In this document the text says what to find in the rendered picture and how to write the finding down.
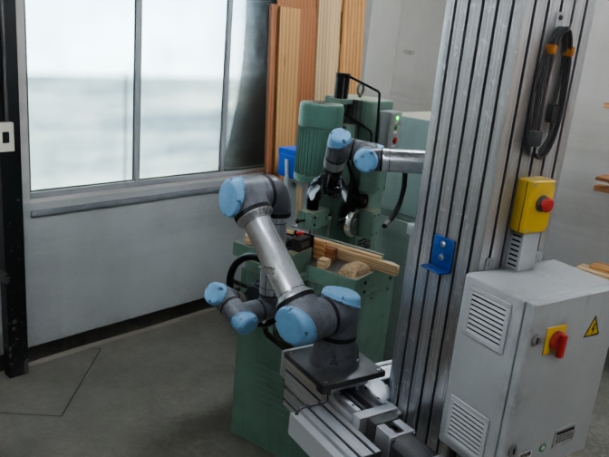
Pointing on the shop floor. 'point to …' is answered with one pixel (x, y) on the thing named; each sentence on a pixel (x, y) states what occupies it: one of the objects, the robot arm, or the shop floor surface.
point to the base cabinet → (370, 325)
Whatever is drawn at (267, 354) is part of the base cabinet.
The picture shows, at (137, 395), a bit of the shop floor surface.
